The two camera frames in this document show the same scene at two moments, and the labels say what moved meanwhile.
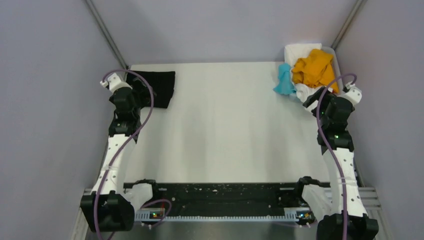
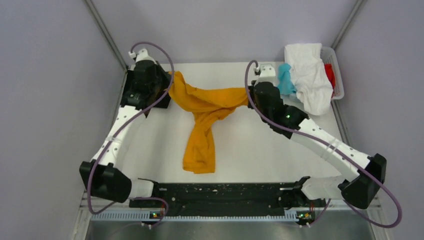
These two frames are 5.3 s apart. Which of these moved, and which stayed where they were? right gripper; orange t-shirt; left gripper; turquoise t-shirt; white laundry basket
Moved: left gripper; orange t-shirt; right gripper
Stayed: white laundry basket; turquoise t-shirt
